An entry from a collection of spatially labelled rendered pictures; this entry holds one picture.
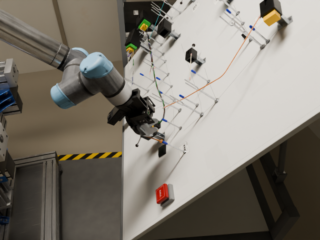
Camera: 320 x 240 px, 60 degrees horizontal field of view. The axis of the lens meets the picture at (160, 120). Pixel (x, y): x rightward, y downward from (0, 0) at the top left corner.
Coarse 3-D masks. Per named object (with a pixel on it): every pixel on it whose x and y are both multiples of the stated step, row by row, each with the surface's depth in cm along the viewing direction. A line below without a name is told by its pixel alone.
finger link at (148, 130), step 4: (144, 124) 89; (140, 128) 90; (144, 128) 91; (148, 128) 91; (152, 128) 91; (156, 128) 91; (144, 132) 92; (148, 132) 93; (152, 132) 93; (148, 136) 94
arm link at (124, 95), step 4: (128, 84) 80; (124, 88) 77; (128, 88) 79; (120, 92) 77; (124, 92) 77; (128, 92) 78; (104, 96) 79; (116, 96) 77; (120, 96) 77; (124, 96) 78; (128, 96) 79; (112, 100) 78; (116, 100) 78; (120, 100) 78; (124, 100) 79; (112, 104) 81; (116, 104) 79; (120, 104) 79
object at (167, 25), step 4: (164, 20) 130; (160, 24) 132; (164, 24) 128; (168, 24) 130; (160, 28) 129; (164, 28) 128; (168, 28) 129; (160, 32) 130; (164, 32) 133; (168, 32) 130; (172, 32) 133; (164, 36) 131; (172, 36) 135; (176, 36) 136; (180, 36) 134
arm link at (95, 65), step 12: (84, 60) 73; (96, 60) 70; (108, 60) 73; (84, 72) 71; (96, 72) 70; (108, 72) 72; (84, 84) 73; (96, 84) 73; (108, 84) 73; (120, 84) 76; (108, 96) 77
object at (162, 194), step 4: (164, 184) 90; (160, 188) 90; (164, 188) 89; (156, 192) 91; (160, 192) 89; (164, 192) 88; (156, 196) 90; (160, 196) 88; (164, 196) 87; (168, 196) 87; (156, 200) 90; (160, 200) 88
